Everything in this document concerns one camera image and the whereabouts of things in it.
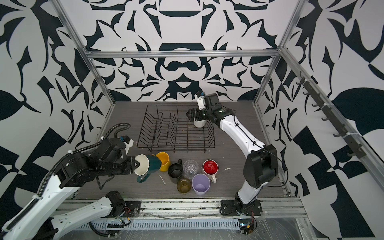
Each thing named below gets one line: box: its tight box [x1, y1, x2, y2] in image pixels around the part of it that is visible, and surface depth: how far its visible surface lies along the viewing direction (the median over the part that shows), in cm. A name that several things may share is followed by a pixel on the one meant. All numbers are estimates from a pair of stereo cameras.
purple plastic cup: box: [191, 173, 211, 196], surface depth 74 cm
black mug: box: [167, 159, 183, 184], surface depth 83 cm
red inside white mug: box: [202, 159, 219, 184], surface depth 83 cm
